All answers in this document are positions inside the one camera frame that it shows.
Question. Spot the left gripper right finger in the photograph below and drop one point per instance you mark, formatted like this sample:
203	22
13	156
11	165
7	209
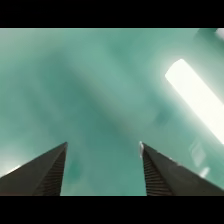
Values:
166	176

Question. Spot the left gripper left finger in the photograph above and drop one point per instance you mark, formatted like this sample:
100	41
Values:
43	175

